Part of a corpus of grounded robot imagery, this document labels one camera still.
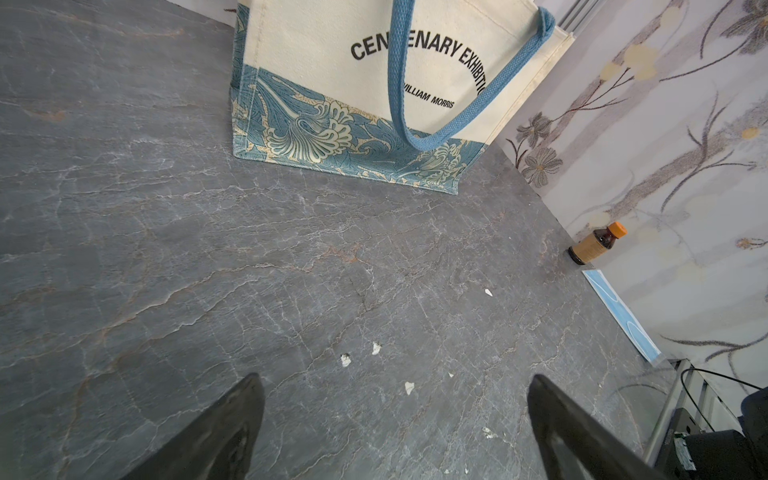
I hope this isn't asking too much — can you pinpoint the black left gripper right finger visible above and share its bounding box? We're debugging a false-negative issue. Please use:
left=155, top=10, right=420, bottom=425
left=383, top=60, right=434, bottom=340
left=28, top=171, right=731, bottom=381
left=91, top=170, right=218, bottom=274
left=527, top=374, right=666, bottom=479

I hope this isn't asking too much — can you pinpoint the brown bottle orange cap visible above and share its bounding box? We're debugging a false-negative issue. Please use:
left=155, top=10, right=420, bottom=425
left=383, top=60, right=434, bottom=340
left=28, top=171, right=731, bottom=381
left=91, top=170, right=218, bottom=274
left=567, top=222, right=628, bottom=265

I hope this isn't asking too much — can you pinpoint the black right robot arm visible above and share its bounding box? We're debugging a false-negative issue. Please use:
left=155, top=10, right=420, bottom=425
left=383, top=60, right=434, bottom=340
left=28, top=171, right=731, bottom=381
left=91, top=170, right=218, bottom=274
left=644, top=361, right=767, bottom=479

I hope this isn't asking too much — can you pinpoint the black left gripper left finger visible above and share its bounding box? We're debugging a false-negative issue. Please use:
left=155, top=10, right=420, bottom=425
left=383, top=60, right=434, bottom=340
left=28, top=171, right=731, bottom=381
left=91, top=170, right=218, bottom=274
left=124, top=372, right=265, bottom=479

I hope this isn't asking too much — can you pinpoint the cream canvas tote bag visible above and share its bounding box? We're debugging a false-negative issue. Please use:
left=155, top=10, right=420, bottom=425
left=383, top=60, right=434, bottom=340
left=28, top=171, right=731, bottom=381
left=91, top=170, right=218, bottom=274
left=230, top=1, right=573, bottom=194

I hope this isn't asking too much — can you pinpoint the blue face mask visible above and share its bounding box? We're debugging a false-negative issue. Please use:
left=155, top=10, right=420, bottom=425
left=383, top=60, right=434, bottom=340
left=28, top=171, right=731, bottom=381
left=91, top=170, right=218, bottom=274
left=582, top=269, right=664, bottom=366

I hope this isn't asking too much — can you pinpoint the aluminium frame rail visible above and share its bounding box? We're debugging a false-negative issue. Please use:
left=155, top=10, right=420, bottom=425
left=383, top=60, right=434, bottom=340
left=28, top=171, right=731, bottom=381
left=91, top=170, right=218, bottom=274
left=643, top=359, right=742, bottom=466

